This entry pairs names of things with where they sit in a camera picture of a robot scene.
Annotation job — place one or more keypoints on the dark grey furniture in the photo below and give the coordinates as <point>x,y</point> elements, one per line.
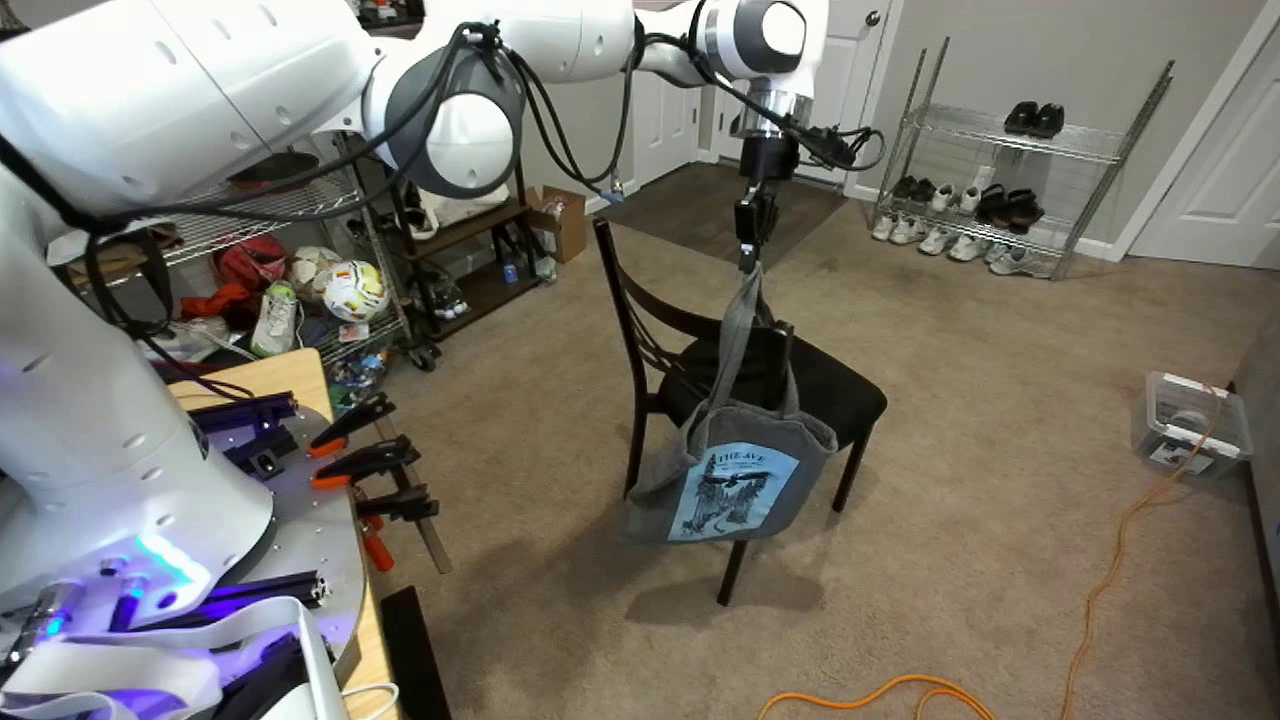
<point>1262,442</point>

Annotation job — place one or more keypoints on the black shoe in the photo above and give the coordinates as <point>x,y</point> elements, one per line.
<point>1020,116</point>
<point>991,200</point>
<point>1051,121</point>
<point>1020,211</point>

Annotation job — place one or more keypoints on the colourful soccer ball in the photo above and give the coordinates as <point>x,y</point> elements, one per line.
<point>355,291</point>

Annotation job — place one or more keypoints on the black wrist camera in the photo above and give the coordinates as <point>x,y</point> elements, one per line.
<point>833,144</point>

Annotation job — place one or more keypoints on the white ball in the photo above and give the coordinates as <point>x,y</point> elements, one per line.
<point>309,268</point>

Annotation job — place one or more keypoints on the grey tote bag blue print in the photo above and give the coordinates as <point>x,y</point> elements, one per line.
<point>734,487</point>

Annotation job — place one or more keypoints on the blue capped bottle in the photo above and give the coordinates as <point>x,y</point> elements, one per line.
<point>509,268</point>

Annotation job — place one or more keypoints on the black orange bar clamp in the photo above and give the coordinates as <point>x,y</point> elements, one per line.
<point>397,507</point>
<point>382,461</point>
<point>349,425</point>

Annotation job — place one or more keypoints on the black shelf unit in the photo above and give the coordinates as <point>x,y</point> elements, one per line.
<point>480,296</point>

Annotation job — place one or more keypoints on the clear plastic box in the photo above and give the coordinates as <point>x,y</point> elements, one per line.
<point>1195,425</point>

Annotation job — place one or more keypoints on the white panelled door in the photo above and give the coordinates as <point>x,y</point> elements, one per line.
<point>1221,174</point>
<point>853,83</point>
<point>664,133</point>

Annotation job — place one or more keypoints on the white grey stand frame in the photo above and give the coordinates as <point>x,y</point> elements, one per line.
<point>162,666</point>

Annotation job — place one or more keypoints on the red bag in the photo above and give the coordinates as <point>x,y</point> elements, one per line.
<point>245,264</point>

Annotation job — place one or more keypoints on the black flat bar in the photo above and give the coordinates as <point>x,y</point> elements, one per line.
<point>412,654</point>

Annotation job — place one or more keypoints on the brown cardboard box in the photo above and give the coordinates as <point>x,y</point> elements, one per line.
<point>559,221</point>

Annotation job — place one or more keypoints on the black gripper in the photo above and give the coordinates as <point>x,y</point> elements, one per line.
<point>761,166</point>

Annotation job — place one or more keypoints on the grey round mounting plate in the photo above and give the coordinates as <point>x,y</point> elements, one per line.
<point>315,534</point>

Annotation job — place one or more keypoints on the dark shoe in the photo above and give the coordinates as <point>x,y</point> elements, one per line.
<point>912,188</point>

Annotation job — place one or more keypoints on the brown door mat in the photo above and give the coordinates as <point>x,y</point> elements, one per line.
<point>680,200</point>

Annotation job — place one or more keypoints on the purple aluminium extrusion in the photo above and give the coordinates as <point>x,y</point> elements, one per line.
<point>245,420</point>

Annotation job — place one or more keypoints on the black wooden chair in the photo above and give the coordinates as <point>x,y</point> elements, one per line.
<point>853,403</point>

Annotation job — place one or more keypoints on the white and green bottle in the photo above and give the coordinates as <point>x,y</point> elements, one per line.
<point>275,320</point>

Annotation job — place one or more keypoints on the white shoe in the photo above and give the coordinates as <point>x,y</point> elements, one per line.
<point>961,195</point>
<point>1004,261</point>
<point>880,231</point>
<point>909,231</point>
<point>932,242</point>
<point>964,251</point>

